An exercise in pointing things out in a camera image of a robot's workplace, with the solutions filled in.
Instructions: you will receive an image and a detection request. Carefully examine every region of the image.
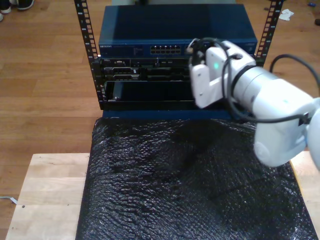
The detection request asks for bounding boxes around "black rack shelf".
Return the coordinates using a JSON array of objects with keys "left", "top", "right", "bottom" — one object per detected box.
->
[{"left": 102, "top": 80, "right": 198, "bottom": 111}]

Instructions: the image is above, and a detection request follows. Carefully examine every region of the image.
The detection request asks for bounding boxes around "long black arm cable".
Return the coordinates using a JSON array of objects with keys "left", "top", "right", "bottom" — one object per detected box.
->
[{"left": 187, "top": 37, "right": 320, "bottom": 124}]

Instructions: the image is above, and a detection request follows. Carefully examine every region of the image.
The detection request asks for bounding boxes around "black perforated rack post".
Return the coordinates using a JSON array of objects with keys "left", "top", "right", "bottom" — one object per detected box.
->
[
  {"left": 73, "top": 0, "right": 106, "bottom": 111},
  {"left": 253, "top": 0, "right": 285, "bottom": 67}
]

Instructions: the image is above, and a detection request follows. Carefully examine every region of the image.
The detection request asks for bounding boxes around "white crumpled paper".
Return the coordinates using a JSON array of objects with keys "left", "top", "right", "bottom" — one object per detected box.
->
[{"left": 278, "top": 9, "right": 295, "bottom": 22}]

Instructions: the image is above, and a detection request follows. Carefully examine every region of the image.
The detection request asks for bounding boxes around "black rack server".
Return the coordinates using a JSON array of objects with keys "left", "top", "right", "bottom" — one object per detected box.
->
[{"left": 99, "top": 56, "right": 193, "bottom": 82}]

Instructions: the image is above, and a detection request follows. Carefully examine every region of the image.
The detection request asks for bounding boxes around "black bubble mat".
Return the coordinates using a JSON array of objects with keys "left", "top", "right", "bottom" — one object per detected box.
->
[{"left": 74, "top": 117, "right": 318, "bottom": 240}]

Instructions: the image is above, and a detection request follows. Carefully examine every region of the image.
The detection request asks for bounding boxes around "blue base plate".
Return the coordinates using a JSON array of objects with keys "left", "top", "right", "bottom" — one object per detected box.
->
[{"left": 101, "top": 108, "right": 251, "bottom": 122}]

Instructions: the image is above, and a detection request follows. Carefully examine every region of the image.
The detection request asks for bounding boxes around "grey flat strip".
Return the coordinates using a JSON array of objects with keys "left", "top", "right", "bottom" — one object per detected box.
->
[{"left": 0, "top": 195, "right": 19, "bottom": 205}]

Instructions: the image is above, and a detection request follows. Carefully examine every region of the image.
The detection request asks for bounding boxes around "person's dark shoe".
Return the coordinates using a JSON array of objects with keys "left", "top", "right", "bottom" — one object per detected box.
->
[{"left": 16, "top": 0, "right": 36, "bottom": 11}]

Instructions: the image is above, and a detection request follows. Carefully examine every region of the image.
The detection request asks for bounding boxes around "blue network switch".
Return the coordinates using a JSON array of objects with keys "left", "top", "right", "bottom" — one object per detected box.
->
[{"left": 98, "top": 4, "right": 258, "bottom": 57}]

